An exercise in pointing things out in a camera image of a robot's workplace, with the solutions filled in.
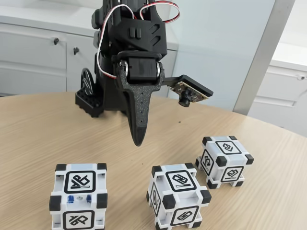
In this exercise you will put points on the white black cube zigzag print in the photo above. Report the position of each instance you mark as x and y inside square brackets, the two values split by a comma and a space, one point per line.
[182, 179]

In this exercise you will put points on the white black cube stacked-sheets print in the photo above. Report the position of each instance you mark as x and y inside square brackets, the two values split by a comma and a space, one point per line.
[227, 148]

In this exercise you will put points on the black table clamp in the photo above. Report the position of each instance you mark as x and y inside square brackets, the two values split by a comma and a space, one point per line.
[90, 101]

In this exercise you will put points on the white black cube blue lights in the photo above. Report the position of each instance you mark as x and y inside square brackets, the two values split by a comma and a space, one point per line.
[79, 182]

